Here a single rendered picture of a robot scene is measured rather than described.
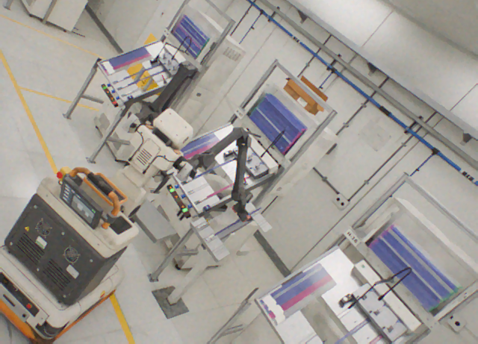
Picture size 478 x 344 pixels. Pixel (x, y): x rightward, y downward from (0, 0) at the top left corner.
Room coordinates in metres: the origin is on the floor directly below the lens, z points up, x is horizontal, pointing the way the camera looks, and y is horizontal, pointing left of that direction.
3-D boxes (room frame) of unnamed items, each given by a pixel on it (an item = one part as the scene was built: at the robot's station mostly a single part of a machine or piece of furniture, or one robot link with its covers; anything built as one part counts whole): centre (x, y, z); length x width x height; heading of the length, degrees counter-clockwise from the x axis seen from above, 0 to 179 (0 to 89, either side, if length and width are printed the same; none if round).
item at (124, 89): (4.11, 1.20, 0.66); 1.01 x 0.73 x 1.31; 146
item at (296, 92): (3.63, -0.15, 1.82); 0.68 x 0.30 x 0.20; 56
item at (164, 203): (3.46, -0.09, 0.31); 0.70 x 0.65 x 0.62; 56
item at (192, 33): (4.29, 1.10, 0.95); 1.35 x 0.82 x 1.90; 146
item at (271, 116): (3.32, -0.07, 1.52); 0.51 x 0.13 x 0.27; 56
